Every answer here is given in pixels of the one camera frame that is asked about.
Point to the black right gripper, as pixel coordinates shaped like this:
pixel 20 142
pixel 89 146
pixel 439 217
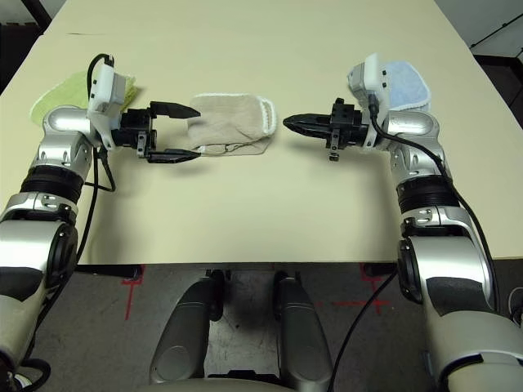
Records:
pixel 347 128

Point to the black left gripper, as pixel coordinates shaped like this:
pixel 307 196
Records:
pixel 137 130

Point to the beige towel with white trim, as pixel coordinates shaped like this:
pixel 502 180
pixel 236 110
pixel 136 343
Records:
pixel 229 122

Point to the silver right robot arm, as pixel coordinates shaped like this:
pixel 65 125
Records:
pixel 441 228

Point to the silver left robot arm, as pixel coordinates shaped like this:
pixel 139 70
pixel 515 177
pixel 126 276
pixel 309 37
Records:
pixel 37 228

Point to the light blue folded towel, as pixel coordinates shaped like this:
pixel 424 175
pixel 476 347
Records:
pixel 408 85

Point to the green folded towel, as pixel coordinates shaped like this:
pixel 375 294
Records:
pixel 65 96

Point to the black table foot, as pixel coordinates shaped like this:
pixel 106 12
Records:
pixel 378 269
pixel 130 271

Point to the black foam floor mat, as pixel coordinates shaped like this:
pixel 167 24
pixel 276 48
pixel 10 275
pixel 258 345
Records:
pixel 14 49

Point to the grey robot left leg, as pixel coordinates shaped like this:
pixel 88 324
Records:
pixel 184 326

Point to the grey robot leg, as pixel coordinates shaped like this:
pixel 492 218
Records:
pixel 184 326
pixel 300 326

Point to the grey robot right leg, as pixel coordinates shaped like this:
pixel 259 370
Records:
pixel 300 326

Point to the beige robot waist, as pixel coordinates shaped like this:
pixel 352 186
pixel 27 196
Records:
pixel 229 388

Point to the small grey floor adapter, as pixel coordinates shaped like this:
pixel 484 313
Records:
pixel 427 361

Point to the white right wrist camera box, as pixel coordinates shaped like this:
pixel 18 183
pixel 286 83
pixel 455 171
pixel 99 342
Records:
pixel 376 79

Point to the black metal table frame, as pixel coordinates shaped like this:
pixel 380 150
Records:
pixel 38 10

